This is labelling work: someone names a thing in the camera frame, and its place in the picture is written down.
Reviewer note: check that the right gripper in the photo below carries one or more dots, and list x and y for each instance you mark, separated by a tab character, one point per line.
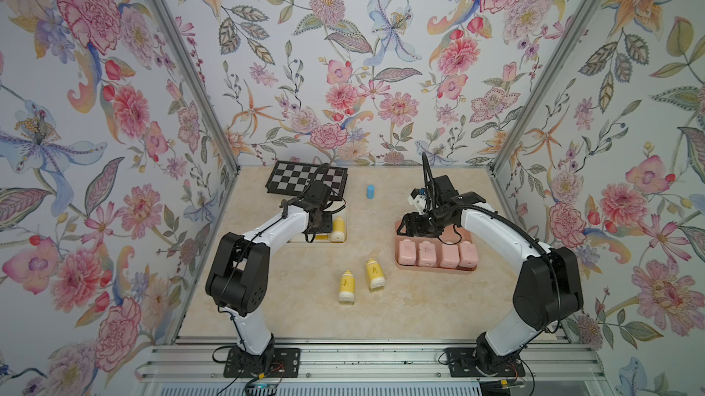
414	228

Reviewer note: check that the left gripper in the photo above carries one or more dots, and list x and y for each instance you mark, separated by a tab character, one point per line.
328	223

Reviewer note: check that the pink sharpener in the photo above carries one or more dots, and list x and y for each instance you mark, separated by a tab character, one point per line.
407	253
427	255
468	256
449	257

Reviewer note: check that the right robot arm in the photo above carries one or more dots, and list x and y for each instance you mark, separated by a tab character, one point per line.
548	288

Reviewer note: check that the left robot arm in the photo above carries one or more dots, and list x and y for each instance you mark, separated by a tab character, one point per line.
238	278

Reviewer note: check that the white storage tray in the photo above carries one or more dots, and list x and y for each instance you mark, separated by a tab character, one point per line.
300	237

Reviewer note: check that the pink storage tray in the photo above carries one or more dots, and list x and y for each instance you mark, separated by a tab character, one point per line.
452	235

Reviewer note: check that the black white checkerboard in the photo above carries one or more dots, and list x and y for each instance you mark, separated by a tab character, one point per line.
292	178

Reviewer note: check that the blue cylinder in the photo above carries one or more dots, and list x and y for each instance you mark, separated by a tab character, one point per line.
370	192

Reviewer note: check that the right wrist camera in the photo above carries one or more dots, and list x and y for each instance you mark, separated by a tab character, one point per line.
418	199

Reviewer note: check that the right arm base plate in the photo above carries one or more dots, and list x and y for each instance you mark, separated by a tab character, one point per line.
481	363

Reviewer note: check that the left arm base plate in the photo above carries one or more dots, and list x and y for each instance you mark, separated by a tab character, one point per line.
274	363

